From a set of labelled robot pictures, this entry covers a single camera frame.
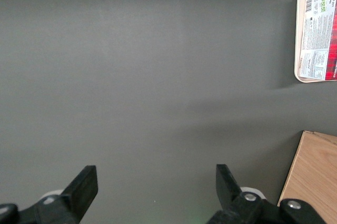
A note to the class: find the red tartan shortbread box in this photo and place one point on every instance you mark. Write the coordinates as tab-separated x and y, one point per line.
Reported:
319	37

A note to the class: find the cream plastic tray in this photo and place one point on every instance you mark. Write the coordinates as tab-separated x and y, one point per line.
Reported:
299	37

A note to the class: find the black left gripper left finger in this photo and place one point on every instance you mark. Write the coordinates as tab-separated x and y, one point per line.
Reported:
79	195

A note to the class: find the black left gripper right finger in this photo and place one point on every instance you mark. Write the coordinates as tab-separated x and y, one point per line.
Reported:
231	195

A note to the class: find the light wooden board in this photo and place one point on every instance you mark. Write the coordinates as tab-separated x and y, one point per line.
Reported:
310	171

